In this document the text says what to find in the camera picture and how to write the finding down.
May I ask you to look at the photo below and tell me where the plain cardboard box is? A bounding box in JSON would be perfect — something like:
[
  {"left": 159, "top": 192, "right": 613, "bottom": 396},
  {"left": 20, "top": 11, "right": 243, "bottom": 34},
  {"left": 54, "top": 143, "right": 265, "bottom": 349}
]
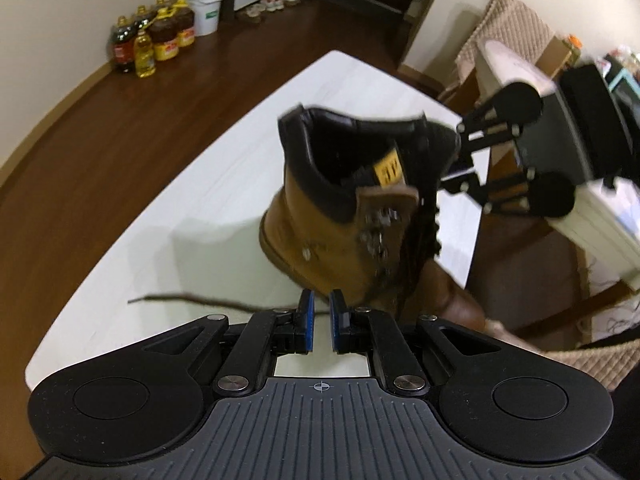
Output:
[{"left": 535, "top": 34, "right": 585, "bottom": 83}]

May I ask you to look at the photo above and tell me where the row of shoes and slippers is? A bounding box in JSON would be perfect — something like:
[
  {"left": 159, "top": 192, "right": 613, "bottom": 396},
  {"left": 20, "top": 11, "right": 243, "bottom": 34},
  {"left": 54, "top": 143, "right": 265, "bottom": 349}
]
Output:
[{"left": 234, "top": 0, "right": 321, "bottom": 23}]

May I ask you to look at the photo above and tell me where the cream quilted seat cover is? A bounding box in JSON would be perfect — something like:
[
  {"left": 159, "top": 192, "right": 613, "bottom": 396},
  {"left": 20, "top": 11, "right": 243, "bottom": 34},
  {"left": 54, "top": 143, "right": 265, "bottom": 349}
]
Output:
[{"left": 545, "top": 344, "right": 638, "bottom": 397}]

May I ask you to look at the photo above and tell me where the white plastic bucket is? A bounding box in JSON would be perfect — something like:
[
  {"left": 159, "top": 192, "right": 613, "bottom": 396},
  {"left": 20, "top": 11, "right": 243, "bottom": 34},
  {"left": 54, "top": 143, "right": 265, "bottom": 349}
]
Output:
[{"left": 177, "top": 0, "right": 228, "bottom": 37}]

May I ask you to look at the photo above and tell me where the cluster of cooking oil bottles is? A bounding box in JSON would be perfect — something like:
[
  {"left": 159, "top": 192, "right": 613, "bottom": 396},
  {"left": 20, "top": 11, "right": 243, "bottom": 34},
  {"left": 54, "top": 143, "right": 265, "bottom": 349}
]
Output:
[{"left": 109, "top": 0, "right": 197, "bottom": 80}]

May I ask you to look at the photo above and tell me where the beige quilted blanket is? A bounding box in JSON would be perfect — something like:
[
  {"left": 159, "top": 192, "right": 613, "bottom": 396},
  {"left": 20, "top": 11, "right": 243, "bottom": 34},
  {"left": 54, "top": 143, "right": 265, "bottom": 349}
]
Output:
[{"left": 454, "top": 0, "right": 557, "bottom": 92}]

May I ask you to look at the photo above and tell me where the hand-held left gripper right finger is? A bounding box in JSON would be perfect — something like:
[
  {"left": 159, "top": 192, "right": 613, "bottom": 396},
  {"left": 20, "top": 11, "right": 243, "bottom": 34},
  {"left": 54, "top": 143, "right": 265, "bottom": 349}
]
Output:
[{"left": 330, "top": 288, "right": 501, "bottom": 397}]

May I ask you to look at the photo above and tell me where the large table with pale cloth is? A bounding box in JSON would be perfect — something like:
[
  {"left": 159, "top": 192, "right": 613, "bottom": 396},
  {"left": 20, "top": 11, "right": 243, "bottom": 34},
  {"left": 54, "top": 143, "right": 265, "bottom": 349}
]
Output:
[{"left": 472, "top": 40, "right": 640, "bottom": 293}]

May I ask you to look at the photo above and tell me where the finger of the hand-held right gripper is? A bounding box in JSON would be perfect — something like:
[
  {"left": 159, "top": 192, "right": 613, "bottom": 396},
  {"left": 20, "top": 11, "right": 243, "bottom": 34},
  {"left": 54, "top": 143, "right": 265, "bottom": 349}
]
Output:
[
  {"left": 439, "top": 168, "right": 537, "bottom": 216},
  {"left": 451, "top": 99, "right": 522, "bottom": 174}
]

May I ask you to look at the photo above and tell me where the teal framed small screen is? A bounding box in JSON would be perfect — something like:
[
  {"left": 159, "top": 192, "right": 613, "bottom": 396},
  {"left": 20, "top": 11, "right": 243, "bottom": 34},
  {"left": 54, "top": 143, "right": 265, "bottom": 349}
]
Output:
[{"left": 607, "top": 60, "right": 640, "bottom": 113}]

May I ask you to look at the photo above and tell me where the person's dark clothing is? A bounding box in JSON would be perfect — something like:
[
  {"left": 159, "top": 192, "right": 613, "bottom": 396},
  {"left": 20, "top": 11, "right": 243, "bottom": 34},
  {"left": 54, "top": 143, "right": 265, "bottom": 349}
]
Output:
[{"left": 597, "top": 370, "right": 640, "bottom": 480}]

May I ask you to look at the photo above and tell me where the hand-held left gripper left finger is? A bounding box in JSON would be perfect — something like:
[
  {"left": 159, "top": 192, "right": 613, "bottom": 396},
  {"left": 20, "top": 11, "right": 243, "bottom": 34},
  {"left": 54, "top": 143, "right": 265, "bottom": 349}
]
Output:
[{"left": 145, "top": 290, "right": 316, "bottom": 397}]

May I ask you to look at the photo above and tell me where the tan leather boot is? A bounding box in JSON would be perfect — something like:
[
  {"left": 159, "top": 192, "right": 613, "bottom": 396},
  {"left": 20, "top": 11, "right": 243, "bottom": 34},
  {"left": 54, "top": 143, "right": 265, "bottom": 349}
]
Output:
[{"left": 259, "top": 105, "right": 488, "bottom": 333}]

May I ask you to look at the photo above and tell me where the white side table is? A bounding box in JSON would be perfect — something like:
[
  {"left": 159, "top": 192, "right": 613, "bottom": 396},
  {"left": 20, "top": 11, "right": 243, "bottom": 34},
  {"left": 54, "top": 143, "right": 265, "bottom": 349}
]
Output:
[{"left": 25, "top": 50, "right": 492, "bottom": 397}]

